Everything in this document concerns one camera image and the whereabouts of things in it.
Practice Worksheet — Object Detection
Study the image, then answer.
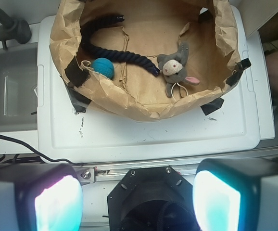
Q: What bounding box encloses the black octagonal mount plate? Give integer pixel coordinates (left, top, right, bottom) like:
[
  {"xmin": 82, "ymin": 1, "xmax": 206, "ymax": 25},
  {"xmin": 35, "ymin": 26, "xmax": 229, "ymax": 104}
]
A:
[{"xmin": 107, "ymin": 167, "xmax": 200, "ymax": 231}]

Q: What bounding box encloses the teal textured ball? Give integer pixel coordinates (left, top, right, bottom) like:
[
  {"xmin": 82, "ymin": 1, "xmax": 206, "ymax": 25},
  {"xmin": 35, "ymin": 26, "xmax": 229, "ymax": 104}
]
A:
[{"xmin": 91, "ymin": 58, "xmax": 114, "ymax": 79}]

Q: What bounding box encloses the black tape strip left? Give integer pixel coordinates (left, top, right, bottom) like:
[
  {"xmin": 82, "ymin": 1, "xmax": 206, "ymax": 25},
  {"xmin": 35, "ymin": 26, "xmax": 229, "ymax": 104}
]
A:
[{"xmin": 65, "ymin": 85, "xmax": 91, "ymax": 113}]

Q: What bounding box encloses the black tape strip right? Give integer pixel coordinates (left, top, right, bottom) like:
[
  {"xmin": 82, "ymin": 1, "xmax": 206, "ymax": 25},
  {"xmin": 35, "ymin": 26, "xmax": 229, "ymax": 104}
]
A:
[{"xmin": 201, "ymin": 98, "xmax": 225, "ymax": 116}]

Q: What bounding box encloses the gray plastic sink basin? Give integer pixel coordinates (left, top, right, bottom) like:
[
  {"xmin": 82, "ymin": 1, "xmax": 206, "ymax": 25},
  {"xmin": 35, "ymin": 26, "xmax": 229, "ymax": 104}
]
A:
[{"xmin": 0, "ymin": 43, "xmax": 38, "ymax": 132}]

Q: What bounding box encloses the black tape on bag left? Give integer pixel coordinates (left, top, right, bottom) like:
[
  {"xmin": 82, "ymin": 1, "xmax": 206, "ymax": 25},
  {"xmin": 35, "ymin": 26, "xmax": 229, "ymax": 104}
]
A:
[{"xmin": 64, "ymin": 57, "xmax": 90, "ymax": 87}]

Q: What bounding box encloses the crumpled brown paper bag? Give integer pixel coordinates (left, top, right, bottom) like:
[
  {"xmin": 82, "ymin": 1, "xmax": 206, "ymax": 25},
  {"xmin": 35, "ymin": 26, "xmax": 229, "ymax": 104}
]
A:
[{"xmin": 50, "ymin": 0, "xmax": 240, "ymax": 121}]

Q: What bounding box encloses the black tape on bag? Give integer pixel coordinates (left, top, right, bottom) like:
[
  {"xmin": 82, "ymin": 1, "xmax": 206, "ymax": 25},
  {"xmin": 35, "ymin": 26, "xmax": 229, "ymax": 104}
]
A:
[
  {"xmin": 226, "ymin": 58, "xmax": 252, "ymax": 88},
  {"xmin": 64, "ymin": 57, "xmax": 90, "ymax": 87}
]

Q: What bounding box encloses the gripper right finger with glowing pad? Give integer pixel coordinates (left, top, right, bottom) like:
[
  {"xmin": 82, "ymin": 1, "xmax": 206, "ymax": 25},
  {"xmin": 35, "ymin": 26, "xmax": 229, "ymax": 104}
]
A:
[{"xmin": 192, "ymin": 157, "xmax": 278, "ymax": 231}]

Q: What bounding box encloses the dark blue twisted rope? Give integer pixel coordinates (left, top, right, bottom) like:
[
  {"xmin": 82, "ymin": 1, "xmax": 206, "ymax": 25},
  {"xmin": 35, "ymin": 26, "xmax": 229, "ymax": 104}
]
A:
[{"xmin": 79, "ymin": 14, "xmax": 161, "ymax": 77}]

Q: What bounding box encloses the dark gray faucet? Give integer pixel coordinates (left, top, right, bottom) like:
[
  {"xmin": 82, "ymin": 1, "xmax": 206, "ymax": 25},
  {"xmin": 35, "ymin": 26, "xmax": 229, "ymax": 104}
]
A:
[{"xmin": 0, "ymin": 8, "xmax": 32, "ymax": 51}]

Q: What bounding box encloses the black tape on bag right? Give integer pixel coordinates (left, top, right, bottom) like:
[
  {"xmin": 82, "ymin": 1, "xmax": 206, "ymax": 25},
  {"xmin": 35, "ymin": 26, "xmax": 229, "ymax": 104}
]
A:
[{"xmin": 226, "ymin": 58, "xmax": 252, "ymax": 88}]

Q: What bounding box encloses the aluminum frame rail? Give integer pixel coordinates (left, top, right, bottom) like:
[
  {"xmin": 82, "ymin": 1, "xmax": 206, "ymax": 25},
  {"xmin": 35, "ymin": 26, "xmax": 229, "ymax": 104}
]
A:
[{"xmin": 74, "ymin": 146, "xmax": 278, "ymax": 185}]

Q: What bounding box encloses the black tape strip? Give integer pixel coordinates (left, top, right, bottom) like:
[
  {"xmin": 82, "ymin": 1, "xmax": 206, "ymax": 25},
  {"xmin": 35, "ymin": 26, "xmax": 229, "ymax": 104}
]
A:
[
  {"xmin": 65, "ymin": 85, "xmax": 91, "ymax": 113},
  {"xmin": 201, "ymin": 98, "xmax": 225, "ymax": 116}
]

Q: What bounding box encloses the black cable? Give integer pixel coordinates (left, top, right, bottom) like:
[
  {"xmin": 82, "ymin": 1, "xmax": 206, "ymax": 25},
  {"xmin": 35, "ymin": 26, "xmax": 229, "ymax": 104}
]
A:
[{"xmin": 0, "ymin": 130, "xmax": 84, "ymax": 167}]

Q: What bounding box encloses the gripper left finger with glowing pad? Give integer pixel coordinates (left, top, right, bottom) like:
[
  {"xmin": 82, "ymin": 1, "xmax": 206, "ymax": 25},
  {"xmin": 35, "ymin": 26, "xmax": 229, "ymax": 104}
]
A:
[{"xmin": 0, "ymin": 164, "xmax": 83, "ymax": 231}]

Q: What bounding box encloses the white plastic bin lid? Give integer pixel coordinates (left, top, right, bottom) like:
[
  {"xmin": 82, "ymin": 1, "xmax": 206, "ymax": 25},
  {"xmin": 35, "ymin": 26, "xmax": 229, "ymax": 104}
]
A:
[{"xmin": 36, "ymin": 16, "xmax": 260, "ymax": 164}]

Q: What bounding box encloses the gray plush animal toy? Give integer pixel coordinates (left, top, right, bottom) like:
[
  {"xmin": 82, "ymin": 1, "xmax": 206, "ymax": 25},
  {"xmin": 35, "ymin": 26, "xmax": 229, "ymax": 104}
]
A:
[{"xmin": 157, "ymin": 41, "xmax": 200, "ymax": 98}]

